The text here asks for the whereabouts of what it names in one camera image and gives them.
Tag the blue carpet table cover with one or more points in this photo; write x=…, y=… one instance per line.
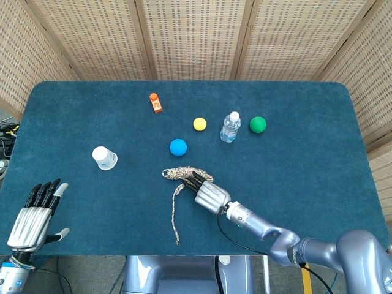
x=275, y=183

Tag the yellow foam ball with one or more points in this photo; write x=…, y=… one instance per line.
x=199, y=124

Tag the white table leg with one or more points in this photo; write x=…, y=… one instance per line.
x=266, y=274

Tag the silver-blue right robot arm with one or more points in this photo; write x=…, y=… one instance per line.
x=318, y=249

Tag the small orange plastic bottle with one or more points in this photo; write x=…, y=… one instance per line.
x=156, y=104

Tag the grey-blue robot torso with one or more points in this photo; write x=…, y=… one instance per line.
x=171, y=274

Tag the woven wooden folding screen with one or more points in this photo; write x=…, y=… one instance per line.
x=199, y=36

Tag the green foam ball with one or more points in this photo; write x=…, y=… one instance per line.
x=258, y=125

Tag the blue foam ball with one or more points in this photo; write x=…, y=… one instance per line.
x=178, y=147

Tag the silver-blue left robot arm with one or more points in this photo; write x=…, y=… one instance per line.
x=12, y=275

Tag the clear plastic water bottle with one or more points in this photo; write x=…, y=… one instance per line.
x=230, y=128

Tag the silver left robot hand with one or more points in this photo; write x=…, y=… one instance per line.
x=29, y=225

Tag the white paper cup blue flower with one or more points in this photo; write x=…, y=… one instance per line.
x=104, y=157

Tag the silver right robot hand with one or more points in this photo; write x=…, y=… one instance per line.
x=211, y=196

